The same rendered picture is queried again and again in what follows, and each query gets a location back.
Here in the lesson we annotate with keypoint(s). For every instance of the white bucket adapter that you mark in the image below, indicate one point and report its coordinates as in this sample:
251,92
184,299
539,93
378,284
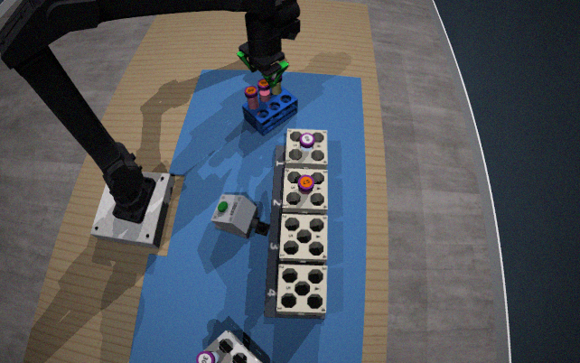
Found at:
314,203
296,158
313,278
315,242

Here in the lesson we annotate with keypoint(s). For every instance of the blue tube rack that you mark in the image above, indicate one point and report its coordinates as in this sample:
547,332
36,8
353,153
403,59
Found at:
274,116

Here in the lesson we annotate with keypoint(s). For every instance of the blue flat mat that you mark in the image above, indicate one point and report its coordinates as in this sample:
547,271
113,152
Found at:
212,280

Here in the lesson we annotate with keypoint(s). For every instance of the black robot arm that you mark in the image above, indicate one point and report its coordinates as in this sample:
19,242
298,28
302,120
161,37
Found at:
35,24

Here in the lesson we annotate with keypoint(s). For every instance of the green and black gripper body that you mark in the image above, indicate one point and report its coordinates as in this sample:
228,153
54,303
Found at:
258,55

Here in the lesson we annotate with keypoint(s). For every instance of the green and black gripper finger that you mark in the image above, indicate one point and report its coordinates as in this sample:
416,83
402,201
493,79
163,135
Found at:
278,74
243,57

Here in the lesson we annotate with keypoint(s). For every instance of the grey button housing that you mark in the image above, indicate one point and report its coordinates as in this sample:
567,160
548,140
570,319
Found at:
236,213

